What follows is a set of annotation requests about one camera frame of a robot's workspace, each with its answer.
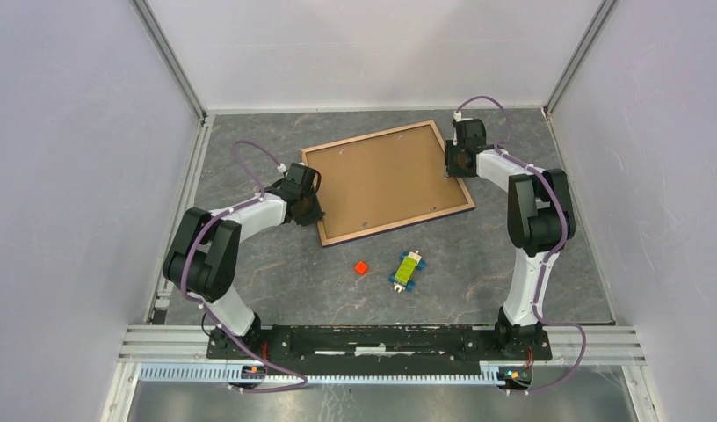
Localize wooden picture frame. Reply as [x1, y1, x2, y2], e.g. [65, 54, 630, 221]
[301, 120, 476, 248]

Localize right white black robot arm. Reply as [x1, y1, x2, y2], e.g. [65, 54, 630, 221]
[445, 113, 574, 359]

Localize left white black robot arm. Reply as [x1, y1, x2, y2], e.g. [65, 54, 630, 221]
[162, 163, 325, 359]

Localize green blue toy brick car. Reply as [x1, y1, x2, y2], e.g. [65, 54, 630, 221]
[388, 251, 426, 293]

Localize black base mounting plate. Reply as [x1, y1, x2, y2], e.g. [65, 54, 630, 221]
[206, 324, 553, 377]

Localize left corner aluminium post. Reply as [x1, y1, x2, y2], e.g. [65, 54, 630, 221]
[130, 0, 207, 121]

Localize corner aluminium post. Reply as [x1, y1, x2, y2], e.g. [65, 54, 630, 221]
[130, 0, 207, 121]
[542, 0, 619, 120]

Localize right corner aluminium post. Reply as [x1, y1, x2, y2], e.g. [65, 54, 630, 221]
[542, 0, 619, 120]

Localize white slotted cable duct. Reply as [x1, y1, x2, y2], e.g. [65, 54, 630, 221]
[138, 363, 504, 387]

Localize aluminium rail front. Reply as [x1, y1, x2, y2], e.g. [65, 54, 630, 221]
[545, 325, 646, 367]

